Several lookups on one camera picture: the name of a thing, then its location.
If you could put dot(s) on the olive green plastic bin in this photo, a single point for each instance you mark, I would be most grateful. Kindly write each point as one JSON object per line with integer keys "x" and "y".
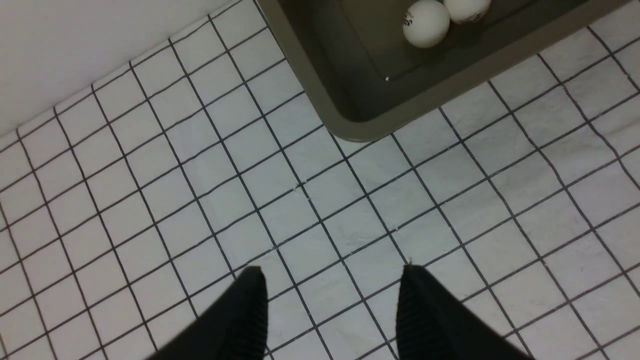
{"x": 365, "y": 80}

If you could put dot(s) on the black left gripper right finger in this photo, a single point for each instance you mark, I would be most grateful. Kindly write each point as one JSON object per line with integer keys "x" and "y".
{"x": 431, "y": 324}

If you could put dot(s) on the white ping-pong ball with logo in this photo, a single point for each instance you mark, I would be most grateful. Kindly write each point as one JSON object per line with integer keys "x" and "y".
{"x": 426, "y": 23}

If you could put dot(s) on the white black-grid tablecloth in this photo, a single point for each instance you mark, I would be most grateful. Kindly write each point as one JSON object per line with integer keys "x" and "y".
{"x": 127, "y": 209}

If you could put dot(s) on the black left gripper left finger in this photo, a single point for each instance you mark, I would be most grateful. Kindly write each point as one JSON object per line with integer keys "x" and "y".
{"x": 235, "y": 327}

